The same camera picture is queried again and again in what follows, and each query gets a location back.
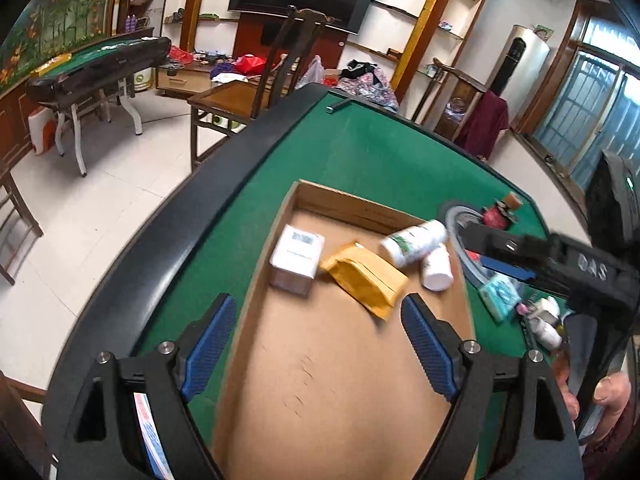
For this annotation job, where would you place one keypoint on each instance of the maroon garment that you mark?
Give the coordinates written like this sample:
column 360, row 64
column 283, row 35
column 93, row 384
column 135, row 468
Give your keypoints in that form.
column 482, row 125

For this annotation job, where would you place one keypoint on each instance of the small metal tool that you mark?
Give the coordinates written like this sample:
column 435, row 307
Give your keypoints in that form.
column 337, row 106

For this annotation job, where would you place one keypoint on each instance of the round silver table disc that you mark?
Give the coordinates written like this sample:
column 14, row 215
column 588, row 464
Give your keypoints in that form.
column 451, row 214

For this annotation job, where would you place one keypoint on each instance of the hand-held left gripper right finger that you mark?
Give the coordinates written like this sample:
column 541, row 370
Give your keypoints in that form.
column 430, row 352

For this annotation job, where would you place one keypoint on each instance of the white bottle with green label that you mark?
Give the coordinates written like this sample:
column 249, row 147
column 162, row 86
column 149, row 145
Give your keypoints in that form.
column 410, row 245

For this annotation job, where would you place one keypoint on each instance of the pile of patterned clothes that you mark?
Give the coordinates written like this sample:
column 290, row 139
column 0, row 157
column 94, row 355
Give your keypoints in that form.
column 372, row 85

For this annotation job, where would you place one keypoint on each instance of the teal blister packet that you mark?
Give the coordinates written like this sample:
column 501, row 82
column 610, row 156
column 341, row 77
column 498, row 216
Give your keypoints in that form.
column 500, row 297

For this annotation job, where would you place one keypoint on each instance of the person's right hand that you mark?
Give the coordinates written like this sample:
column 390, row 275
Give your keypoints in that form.
column 614, row 395

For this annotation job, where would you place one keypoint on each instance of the yellow paper packet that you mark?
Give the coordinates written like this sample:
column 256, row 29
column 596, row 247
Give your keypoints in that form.
column 365, row 280

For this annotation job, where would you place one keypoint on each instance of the green folding table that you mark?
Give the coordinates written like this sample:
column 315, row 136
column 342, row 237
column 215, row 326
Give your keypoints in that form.
column 92, row 50

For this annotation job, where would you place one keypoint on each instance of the wooden framed window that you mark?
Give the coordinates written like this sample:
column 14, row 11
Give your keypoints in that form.
column 575, row 100

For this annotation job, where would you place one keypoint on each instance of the wooden armchair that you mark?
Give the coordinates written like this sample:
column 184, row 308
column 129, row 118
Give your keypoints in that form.
column 462, row 80

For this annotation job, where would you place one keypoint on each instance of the small white bottle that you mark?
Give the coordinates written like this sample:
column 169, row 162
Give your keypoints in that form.
column 547, row 335
column 545, row 308

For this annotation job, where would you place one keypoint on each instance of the white standing air conditioner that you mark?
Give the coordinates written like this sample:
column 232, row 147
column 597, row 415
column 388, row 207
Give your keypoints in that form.
column 530, row 60

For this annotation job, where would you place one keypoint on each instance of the flower wall mural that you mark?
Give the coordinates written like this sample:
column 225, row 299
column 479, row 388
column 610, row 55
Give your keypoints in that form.
column 55, row 5

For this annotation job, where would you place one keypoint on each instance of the white plastic jug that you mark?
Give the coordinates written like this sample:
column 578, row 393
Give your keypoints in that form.
column 44, row 132

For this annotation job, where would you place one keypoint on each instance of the low wooden cabinet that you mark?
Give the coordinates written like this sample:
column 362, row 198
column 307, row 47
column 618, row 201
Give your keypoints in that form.
column 185, row 81

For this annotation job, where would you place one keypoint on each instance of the white round bin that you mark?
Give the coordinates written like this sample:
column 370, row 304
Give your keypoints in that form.
column 144, row 80

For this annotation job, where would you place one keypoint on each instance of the small pink item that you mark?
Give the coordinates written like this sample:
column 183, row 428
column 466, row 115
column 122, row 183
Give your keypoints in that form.
column 522, row 308

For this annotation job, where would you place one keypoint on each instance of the dark wooden chair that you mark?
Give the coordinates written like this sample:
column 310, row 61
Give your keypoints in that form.
column 15, row 215
column 17, row 425
column 310, row 16

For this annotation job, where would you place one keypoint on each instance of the wall shelf unit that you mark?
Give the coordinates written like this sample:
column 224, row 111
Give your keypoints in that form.
column 440, row 0

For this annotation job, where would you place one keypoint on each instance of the small red bottle with cork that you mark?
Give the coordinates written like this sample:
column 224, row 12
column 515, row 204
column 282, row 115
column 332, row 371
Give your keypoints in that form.
column 495, row 216

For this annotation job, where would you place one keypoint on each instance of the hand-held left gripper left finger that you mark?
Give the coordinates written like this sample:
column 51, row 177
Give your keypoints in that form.
column 210, row 347

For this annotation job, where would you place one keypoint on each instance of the red plastic bag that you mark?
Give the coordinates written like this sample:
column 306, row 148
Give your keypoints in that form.
column 180, row 55
column 250, row 63

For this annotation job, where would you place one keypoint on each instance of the small white carton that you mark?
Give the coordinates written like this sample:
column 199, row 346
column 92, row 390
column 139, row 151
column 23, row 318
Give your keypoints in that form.
column 295, row 260

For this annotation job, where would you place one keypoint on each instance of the red and blue printed booklet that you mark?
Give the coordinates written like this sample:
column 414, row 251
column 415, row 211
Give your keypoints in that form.
column 150, row 435

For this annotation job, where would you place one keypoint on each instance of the purple cloth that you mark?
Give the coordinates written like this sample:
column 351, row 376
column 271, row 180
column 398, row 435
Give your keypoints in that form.
column 222, row 71

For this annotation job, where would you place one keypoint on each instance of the translucent plastic bag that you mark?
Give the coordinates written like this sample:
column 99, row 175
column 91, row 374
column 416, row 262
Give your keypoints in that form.
column 312, row 72

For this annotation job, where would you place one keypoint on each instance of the plain white bottle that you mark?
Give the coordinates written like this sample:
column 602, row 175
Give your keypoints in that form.
column 437, row 270

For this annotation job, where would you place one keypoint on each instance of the shallow cardboard box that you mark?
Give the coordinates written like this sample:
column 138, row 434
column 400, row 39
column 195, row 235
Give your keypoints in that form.
column 320, row 375

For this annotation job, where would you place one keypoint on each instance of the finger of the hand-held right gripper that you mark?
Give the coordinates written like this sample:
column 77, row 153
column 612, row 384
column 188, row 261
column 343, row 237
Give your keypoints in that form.
column 500, row 242
column 505, row 266

